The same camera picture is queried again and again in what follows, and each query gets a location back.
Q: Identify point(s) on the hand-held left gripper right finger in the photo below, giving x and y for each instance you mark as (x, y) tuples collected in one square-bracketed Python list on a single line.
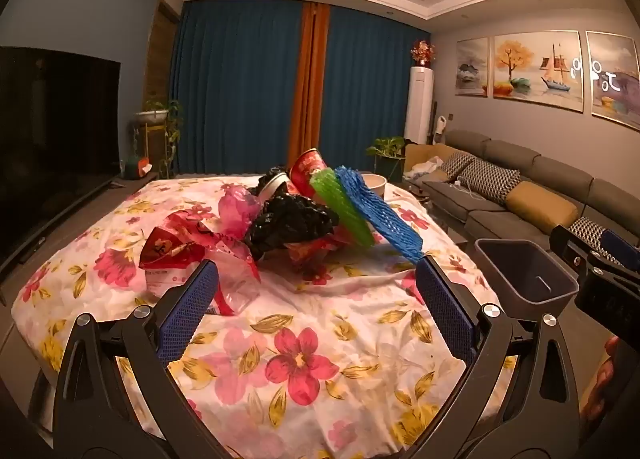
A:
[(445, 309)]

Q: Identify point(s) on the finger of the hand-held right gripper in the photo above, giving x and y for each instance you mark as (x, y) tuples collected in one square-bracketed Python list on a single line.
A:
[(570, 246), (620, 249)]

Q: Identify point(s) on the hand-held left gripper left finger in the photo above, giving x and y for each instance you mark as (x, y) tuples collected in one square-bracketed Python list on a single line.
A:
[(187, 309)]

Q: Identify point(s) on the grey plastic bin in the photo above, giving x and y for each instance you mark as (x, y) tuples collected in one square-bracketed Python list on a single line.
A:
[(525, 269)]

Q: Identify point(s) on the red printed plastic bag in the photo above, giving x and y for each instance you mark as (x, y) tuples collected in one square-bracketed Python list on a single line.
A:
[(170, 244)]

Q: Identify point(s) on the pink plastic bag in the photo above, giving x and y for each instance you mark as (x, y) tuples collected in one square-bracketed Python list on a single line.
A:
[(237, 211)]

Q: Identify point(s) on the blue foam net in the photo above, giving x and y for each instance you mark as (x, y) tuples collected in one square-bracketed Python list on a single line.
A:
[(380, 214)]

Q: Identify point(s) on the black plastic bag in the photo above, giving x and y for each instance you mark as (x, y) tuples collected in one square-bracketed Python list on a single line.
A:
[(290, 221)]

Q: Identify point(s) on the red wrapper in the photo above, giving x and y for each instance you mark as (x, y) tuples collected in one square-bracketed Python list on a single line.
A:
[(320, 251)]

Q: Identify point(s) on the beige paper cup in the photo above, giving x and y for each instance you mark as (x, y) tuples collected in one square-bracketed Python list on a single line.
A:
[(374, 185)]

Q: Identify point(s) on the green foam net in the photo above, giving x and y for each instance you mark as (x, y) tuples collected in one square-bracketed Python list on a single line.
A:
[(340, 204)]

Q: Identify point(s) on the white paper cup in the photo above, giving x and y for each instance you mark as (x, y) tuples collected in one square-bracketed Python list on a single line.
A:
[(275, 185)]

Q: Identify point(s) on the red paper cup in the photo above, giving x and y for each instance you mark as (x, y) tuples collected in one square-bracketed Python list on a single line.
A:
[(307, 171)]

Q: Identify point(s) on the person's right hand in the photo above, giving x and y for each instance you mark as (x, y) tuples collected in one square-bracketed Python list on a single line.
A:
[(607, 379)]

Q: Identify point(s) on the long patterned pillow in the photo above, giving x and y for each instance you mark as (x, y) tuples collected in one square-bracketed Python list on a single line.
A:
[(585, 231)]

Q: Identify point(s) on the mustard yellow cushion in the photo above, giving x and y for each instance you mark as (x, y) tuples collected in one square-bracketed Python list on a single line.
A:
[(542, 206)]

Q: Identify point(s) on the grey sofa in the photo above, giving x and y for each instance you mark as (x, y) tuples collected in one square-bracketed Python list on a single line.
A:
[(500, 221)]

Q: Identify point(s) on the large patterned pillow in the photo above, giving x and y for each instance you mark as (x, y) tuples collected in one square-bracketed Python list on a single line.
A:
[(490, 180)]

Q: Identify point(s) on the floral blanket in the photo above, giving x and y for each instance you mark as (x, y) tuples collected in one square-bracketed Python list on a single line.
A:
[(300, 299)]

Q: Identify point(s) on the small patterned pillow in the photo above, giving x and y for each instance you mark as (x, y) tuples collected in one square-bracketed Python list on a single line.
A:
[(456, 164)]

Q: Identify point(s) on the white cloth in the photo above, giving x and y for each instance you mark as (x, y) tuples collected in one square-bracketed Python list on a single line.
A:
[(425, 166)]

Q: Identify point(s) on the orange tissue box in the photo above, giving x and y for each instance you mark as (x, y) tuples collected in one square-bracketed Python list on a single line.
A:
[(139, 166)]

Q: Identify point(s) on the golden plant stand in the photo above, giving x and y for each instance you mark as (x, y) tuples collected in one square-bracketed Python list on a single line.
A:
[(147, 144)]

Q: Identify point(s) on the purple landscape painting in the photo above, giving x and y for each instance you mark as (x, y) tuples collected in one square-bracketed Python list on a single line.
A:
[(615, 79)]

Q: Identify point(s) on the potted green plant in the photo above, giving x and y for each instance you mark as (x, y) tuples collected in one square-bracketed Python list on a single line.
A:
[(387, 146)]

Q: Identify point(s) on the sailing ship painting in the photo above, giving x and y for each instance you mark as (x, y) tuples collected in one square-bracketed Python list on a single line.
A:
[(537, 69)]

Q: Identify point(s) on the trailing plant in white pot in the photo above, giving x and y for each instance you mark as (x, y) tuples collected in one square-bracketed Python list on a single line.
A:
[(152, 115)]

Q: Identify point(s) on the small landscape painting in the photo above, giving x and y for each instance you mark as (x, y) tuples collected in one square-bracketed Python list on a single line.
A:
[(471, 66)]

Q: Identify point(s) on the white standing air conditioner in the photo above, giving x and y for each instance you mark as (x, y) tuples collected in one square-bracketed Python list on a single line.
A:
[(419, 104)]

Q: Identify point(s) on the black television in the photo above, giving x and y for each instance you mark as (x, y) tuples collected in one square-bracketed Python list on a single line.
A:
[(50, 139)]

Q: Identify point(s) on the blue curtain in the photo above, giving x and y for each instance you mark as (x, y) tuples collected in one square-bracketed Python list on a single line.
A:
[(365, 89), (235, 89)]

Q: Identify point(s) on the artificial flower bouquet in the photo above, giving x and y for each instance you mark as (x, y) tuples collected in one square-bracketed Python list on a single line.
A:
[(423, 53)]

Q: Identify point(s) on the orange curtain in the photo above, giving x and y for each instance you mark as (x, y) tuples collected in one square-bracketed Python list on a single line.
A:
[(310, 79)]

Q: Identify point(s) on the brown wooden panel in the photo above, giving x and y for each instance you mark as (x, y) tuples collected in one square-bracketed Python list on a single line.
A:
[(160, 49)]

